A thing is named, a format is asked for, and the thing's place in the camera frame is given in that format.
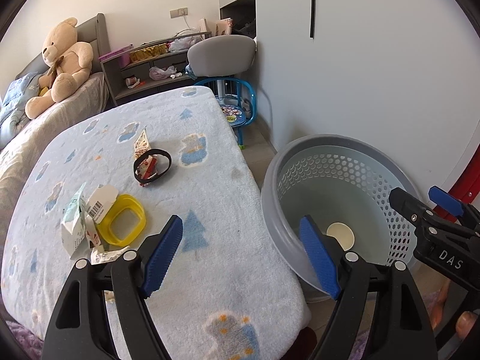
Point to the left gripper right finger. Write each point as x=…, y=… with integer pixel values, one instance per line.
x=400, y=328

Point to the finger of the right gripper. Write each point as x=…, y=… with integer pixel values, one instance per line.
x=466, y=214
x=415, y=211

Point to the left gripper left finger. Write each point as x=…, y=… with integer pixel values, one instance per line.
x=79, y=327

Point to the green white milk carton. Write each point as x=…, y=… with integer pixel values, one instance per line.
x=73, y=223

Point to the white barcode paper box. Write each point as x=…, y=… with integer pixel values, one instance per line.
x=101, y=201

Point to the yellow square plastic lid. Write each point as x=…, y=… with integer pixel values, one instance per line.
x=124, y=222

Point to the red white snack wrapper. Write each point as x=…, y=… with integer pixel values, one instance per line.
x=144, y=166

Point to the black ring band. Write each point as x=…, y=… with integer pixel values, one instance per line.
x=157, y=153

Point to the person's right hand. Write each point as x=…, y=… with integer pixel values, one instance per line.
x=438, y=314

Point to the purple fluffy rug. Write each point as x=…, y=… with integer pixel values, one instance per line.
x=27, y=340

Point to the grey perforated laundry basket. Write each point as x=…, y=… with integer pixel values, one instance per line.
x=336, y=179

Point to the paper cup in basket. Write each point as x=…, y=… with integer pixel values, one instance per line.
x=343, y=234

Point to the light blue patterned blanket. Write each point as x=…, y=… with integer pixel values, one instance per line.
x=227, y=293

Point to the blue kids chair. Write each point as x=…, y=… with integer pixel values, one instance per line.
x=237, y=100

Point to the blue patterned pillow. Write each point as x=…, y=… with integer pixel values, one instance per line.
x=13, y=115

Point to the grey office chair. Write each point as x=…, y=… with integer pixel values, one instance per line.
x=217, y=58

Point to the white plastic bag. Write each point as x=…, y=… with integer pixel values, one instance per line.
x=157, y=73

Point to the beige teddy bear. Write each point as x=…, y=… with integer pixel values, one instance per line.
x=70, y=63

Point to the grey bedside shelf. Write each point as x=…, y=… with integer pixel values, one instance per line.
x=135, y=72

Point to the pink storage box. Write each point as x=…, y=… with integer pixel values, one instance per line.
x=122, y=56

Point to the grey bed headboard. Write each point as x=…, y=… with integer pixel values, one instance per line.
x=93, y=31

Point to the red stool frame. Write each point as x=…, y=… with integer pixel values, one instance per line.
x=463, y=182

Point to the wall power socket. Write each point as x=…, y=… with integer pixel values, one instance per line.
x=179, y=12

